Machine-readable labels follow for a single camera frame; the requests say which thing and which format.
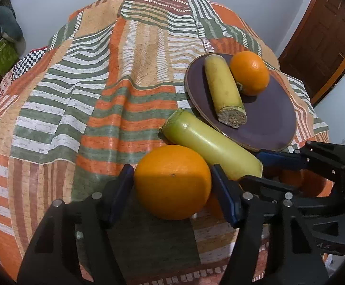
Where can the green-yellow banana piece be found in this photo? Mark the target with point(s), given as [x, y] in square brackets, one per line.
[208, 145]

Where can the dark brown round plate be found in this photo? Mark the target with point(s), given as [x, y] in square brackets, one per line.
[267, 115]

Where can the yellow banana piece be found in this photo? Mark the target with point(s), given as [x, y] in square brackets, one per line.
[223, 90]

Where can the floral cloth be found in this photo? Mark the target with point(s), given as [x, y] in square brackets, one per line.
[3, 86]

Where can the grey plush pillow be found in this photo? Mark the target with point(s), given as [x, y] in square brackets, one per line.
[4, 25]

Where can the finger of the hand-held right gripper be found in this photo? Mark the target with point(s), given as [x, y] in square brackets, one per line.
[267, 185]
[276, 158]

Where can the brown wooden door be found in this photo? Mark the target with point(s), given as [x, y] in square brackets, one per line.
[324, 35]

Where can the checkered cloth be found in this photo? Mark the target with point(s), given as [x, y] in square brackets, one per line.
[30, 61]

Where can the striped patchwork blanket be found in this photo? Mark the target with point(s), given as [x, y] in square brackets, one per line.
[71, 109]

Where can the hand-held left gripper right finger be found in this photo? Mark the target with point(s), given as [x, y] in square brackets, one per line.
[224, 196]

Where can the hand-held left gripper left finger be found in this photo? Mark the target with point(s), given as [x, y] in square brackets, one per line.
[124, 184]

